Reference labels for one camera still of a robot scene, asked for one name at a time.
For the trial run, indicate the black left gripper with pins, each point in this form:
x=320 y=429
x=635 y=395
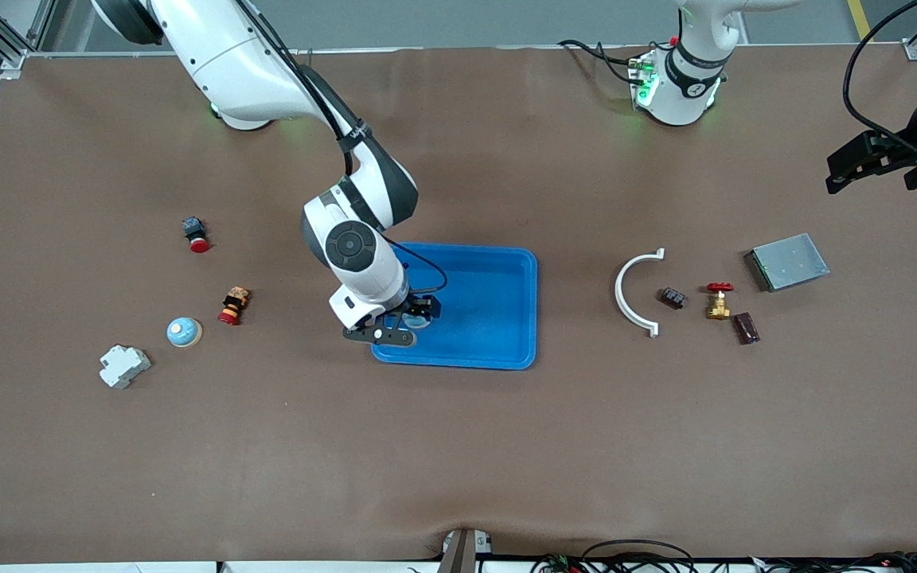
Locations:
x=899 y=153

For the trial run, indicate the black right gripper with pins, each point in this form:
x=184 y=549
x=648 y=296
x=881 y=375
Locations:
x=418 y=306

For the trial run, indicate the blue call bell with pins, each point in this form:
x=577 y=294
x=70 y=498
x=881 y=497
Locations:
x=419 y=325
x=184 y=333

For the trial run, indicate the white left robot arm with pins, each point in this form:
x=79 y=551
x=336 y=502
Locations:
x=677 y=87

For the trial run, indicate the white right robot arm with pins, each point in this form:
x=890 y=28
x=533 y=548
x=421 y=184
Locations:
x=351 y=247

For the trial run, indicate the blue plastic tray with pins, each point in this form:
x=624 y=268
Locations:
x=482 y=318

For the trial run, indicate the silver metal module box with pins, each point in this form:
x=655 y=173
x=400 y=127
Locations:
x=789 y=263

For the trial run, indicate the brown table mat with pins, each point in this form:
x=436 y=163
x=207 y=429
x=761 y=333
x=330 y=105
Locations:
x=458 y=446

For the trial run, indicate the red yellow emergency stop button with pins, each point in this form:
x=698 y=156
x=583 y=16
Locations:
x=232 y=309

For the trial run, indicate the white curved pipe clamp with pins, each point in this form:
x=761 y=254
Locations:
x=618 y=291

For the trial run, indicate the red mushroom push button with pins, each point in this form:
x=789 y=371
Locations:
x=197 y=239

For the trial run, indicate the small black terminal block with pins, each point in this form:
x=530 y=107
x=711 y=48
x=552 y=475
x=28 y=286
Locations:
x=673 y=298

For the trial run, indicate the white circuit breaker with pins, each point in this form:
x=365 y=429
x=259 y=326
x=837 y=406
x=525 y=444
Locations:
x=124 y=366

